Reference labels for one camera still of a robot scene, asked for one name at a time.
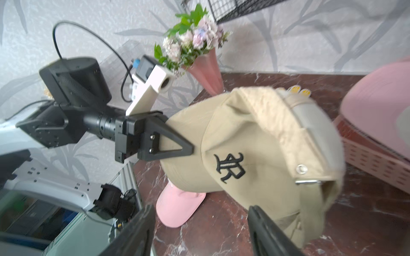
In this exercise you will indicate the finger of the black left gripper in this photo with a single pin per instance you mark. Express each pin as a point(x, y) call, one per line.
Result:
point(154, 129)

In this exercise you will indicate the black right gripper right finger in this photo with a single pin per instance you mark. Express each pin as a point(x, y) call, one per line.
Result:
point(266, 237)

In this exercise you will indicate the pink baseball cap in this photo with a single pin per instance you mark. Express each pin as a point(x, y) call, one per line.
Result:
point(175, 207)

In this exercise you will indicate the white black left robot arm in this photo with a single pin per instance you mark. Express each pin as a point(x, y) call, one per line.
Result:
point(80, 105)

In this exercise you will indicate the yellow white work gloves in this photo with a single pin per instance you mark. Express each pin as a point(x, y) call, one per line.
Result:
point(296, 89)

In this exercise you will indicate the black wire wall basket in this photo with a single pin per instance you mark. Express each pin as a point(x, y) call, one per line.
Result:
point(227, 10)

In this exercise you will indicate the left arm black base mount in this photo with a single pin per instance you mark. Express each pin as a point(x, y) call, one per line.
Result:
point(112, 205)

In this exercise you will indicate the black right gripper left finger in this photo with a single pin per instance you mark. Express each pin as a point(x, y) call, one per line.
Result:
point(137, 237)

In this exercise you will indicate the beige baseball cap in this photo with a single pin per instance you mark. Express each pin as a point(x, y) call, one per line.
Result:
point(266, 147)

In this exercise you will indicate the pink glass vase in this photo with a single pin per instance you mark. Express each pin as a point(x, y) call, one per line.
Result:
point(206, 71)

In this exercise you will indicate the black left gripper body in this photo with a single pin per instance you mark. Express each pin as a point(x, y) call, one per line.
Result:
point(128, 133)

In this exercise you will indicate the pink cap in basket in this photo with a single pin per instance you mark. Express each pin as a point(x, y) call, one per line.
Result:
point(378, 106)

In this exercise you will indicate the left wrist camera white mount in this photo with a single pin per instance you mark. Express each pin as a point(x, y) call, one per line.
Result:
point(149, 80)

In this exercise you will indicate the green and lilac flower bouquet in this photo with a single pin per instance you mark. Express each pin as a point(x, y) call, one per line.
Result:
point(196, 35)

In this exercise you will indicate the pink plastic basket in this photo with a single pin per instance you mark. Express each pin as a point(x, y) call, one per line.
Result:
point(367, 156)

